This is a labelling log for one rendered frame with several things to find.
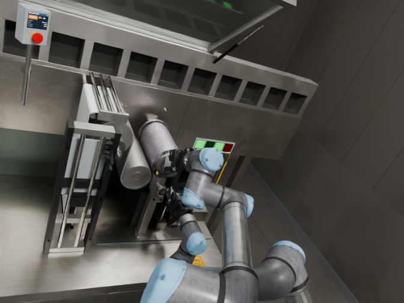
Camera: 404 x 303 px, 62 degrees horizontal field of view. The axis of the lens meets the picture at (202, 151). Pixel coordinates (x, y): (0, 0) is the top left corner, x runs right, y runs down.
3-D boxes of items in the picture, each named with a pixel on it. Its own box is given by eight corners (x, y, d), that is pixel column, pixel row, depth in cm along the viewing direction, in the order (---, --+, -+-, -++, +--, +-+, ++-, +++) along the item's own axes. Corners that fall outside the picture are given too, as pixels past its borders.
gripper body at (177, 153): (186, 152, 129) (201, 148, 118) (185, 174, 128) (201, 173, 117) (168, 150, 125) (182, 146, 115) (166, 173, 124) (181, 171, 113)
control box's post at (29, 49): (20, 104, 105) (27, 42, 96) (20, 101, 106) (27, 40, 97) (26, 104, 106) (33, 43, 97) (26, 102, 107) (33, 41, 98)
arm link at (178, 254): (162, 269, 128) (171, 249, 123) (178, 254, 137) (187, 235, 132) (178, 282, 125) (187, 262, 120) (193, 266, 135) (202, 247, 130)
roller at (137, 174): (119, 189, 134) (126, 165, 129) (109, 153, 153) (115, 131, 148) (147, 190, 140) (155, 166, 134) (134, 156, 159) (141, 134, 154)
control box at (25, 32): (24, 46, 92) (29, 9, 88) (14, 37, 95) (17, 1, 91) (49, 48, 98) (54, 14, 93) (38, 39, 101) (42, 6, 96)
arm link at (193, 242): (185, 258, 122) (193, 241, 118) (176, 236, 130) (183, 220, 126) (204, 257, 125) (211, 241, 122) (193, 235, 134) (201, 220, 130)
